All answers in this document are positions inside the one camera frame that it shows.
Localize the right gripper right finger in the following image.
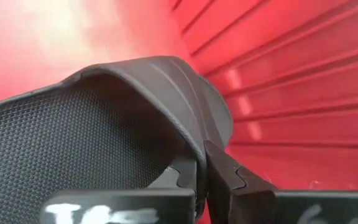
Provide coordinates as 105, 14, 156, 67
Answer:
203, 139, 278, 224

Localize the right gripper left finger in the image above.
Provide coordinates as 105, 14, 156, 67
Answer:
149, 157, 198, 190

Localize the black slide sandal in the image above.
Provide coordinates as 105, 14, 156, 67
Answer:
0, 55, 234, 224

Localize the red plastic bin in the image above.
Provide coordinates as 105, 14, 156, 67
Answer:
0, 0, 358, 224

